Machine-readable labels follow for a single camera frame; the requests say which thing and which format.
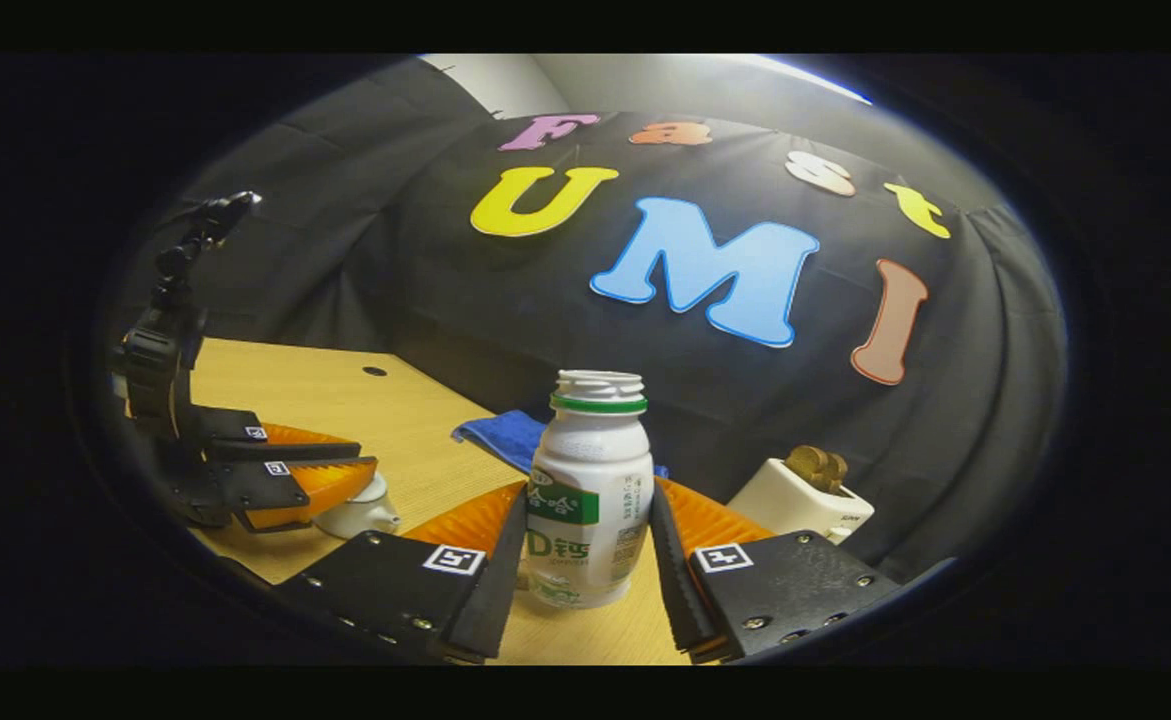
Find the brown bread slice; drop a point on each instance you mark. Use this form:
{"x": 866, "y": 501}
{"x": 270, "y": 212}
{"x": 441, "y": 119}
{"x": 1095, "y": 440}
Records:
{"x": 815, "y": 468}

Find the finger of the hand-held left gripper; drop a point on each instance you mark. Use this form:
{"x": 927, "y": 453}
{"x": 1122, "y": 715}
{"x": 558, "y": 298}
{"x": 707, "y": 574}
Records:
{"x": 245, "y": 488}
{"x": 285, "y": 452}

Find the white teacup lid blue pattern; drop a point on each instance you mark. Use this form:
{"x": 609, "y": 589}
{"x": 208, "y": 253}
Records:
{"x": 373, "y": 490}

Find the white water bottle green label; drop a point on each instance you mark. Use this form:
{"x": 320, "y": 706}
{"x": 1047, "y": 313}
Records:
{"x": 590, "y": 480}

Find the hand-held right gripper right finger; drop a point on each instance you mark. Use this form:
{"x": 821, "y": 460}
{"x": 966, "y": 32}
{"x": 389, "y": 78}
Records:
{"x": 680, "y": 580}

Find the white toaster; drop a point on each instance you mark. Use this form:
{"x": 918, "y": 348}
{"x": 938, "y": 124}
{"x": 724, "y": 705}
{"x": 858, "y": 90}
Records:
{"x": 795, "y": 505}

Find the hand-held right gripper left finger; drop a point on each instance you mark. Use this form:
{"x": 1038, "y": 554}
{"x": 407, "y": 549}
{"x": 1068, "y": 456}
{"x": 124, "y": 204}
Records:
{"x": 490, "y": 590}

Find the white teacup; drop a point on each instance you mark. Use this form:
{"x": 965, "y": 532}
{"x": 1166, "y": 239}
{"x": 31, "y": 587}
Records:
{"x": 355, "y": 518}

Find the blue towel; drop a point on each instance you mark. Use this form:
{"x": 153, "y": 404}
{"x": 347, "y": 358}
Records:
{"x": 505, "y": 435}

